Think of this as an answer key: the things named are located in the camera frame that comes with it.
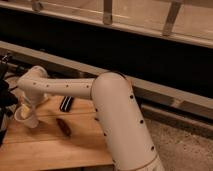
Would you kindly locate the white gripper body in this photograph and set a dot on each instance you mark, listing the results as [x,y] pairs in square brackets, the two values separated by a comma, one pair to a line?
[32,101]

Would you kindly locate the white ceramic cup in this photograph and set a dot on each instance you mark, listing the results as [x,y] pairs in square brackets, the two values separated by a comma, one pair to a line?
[31,121]

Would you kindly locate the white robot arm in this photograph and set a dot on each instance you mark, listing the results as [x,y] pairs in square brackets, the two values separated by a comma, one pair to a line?
[126,133]

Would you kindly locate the black equipment at left edge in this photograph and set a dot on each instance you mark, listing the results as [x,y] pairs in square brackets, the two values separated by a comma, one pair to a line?
[7,99]

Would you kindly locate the black striped rectangular block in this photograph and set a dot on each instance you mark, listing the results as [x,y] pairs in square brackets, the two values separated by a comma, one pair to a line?
[66,104]

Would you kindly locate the dark brown oblong object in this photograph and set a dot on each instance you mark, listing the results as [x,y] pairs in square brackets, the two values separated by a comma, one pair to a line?
[63,127]

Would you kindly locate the wooden table board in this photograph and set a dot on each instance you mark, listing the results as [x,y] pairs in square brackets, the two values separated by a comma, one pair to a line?
[47,148]

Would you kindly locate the metal window rail frame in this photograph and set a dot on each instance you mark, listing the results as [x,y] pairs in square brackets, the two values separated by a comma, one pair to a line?
[187,21]

